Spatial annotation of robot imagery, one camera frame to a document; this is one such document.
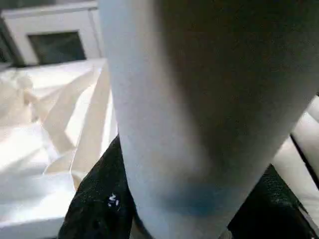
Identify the white plastic table top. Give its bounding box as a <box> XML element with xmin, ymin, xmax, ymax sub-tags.
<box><xmin>0</xmin><ymin>59</ymin><xmax>121</xmax><ymax>239</ymax></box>

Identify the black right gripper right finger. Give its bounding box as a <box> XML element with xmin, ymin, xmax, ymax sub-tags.
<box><xmin>227</xmin><ymin>164</ymin><xmax>319</xmax><ymax>239</ymax></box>

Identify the white glass-door cabinet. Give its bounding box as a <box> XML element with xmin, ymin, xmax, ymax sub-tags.
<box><xmin>0</xmin><ymin>0</ymin><xmax>106</xmax><ymax>68</ymax></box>

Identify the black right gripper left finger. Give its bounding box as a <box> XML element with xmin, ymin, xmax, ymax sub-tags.
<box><xmin>59</xmin><ymin>134</ymin><xmax>145</xmax><ymax>239</ymax></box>

